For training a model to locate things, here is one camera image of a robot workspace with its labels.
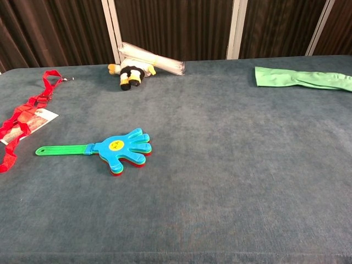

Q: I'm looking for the aluminium frame post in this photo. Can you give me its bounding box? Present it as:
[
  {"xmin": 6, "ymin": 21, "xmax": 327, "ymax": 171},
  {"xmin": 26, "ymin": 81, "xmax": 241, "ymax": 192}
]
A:
[
  {"xmin": 305, "ymin": 0, "xmax": 340, "ymax": 57},
  {"xmin": 225, "ymin": 0, "xmax": 248, "ymax": 60},
  {"xmin": 101, "ymin": 0, "xmax": 124, "ymax": 64}
]

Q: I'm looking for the blue green hand clapper toy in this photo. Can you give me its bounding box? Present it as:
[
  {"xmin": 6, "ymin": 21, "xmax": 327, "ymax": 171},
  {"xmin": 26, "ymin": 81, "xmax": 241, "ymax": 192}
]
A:
[{"xmin": 35, "ymin": 128, "xmax": 152, "ymax": 177}]

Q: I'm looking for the red lanyard strap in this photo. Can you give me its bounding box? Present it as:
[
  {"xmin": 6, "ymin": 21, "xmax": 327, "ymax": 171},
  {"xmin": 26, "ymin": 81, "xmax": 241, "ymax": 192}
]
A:
[{"xmin": 0, "ymin": 70, "xmax": 75, "ymax": 173}]

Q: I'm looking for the white printed card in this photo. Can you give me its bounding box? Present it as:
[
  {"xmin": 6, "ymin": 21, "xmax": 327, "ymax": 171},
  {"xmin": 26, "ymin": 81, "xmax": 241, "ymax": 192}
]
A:
[{"xmin": 0, "ymin": 108, "xmax": 59, "ymax": 145}]

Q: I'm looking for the clear packet of white straws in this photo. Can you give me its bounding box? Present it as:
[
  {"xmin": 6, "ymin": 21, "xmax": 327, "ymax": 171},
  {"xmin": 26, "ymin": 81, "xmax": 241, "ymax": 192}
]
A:
[{"xmin": 117, "ymin": 41, "xmax": 185, "ymax": 75}]

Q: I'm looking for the green rubber glove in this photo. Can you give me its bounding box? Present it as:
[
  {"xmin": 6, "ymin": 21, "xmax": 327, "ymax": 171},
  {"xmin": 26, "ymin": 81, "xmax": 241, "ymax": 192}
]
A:
[{"xmin": 254, "ymin": 66, "xmax": 352, "ymax": 92}]

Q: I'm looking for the blue table cloth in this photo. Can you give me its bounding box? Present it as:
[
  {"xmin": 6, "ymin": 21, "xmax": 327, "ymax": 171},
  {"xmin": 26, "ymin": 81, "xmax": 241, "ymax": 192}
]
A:
[{"xmin": 0, "ymin": 54, "xmax": 352, "ymax": 264}]

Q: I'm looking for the black white plush toy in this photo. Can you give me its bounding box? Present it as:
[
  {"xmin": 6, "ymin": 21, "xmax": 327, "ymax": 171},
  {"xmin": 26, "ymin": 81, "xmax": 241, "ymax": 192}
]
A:
[{"xmin": 107, "ymin": 59, "xmax": 157, "ymax": 91}]

